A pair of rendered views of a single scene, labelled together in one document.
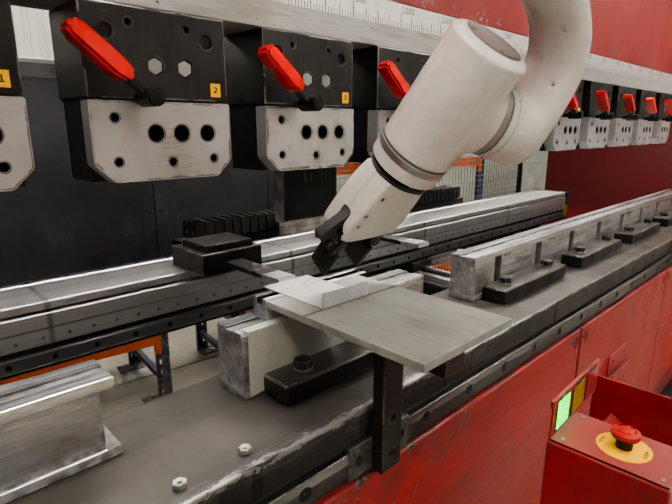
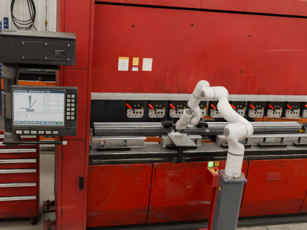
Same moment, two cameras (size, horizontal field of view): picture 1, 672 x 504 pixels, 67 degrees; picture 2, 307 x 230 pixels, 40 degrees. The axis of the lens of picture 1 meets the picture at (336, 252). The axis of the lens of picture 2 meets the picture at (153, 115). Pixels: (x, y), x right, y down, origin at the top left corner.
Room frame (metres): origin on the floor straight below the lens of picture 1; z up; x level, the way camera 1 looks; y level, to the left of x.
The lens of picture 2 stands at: (-2.68, -1.49, 2.37)
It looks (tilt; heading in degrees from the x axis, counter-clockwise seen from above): 18 degrees down; 28
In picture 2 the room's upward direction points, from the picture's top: 5 degrees clockwise
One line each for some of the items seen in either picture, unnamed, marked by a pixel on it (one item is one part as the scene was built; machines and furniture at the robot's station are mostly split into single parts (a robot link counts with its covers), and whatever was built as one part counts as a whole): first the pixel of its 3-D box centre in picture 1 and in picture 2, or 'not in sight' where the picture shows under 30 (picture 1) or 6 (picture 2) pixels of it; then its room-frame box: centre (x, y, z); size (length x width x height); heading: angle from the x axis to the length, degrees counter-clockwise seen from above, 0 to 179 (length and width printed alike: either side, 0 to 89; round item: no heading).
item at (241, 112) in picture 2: not in sight; (236, 107); (1.12, -0.37, 1.26); 0.15 x 0.09 x 0.17; 134
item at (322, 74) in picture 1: (292, 104); (177, 107); (0.70, 0.06, 1.26); 0.15 x 0.09 x 0.17; 134
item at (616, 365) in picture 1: (620, 360); (274, 176); (1.32, -0.81, 0.59); 0.15 x 0.02 x 0.07; 134
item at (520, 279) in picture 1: (526, 280); (235, 145); (1.10, -0.43, 0.89); 0.30 x 0.05 x 0.03; 134
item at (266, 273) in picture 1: (240, 259); (170, 126); (0.83, 0.16, 1.01); 0.26 x 0.12 x 0.05; 44
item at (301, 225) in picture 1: (306, 199); (177, 120); (0.72, 0.04, 1.13); 0.10 x 0.02 x 0.10; 134
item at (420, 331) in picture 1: (383, 312); (181, 139); (0.61, -0.06, 1.00); 0.26 x 0.18 x 0.01; 44
